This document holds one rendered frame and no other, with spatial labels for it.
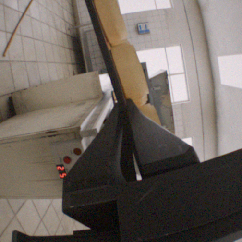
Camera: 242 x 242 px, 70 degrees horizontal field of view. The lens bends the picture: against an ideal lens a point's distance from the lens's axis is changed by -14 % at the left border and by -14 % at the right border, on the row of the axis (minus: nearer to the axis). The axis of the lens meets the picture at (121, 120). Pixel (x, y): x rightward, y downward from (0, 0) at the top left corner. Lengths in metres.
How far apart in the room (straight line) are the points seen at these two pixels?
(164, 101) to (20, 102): 1.12
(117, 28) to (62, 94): 1.35
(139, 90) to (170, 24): 4.69
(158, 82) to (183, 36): 3.44
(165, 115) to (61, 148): 0.94
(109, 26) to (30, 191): 0.93
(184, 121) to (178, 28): 2.23
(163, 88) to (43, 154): 0.97
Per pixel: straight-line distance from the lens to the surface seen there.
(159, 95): 1.49
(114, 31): 0.17
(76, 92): 1.46
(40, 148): 0.86
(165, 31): 4.77
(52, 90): 1.52
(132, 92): 0.15
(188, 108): 4.90
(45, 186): 0.96
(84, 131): 0.74
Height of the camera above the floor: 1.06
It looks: 5 degrees down
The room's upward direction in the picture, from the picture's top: 80 degrees clockwise
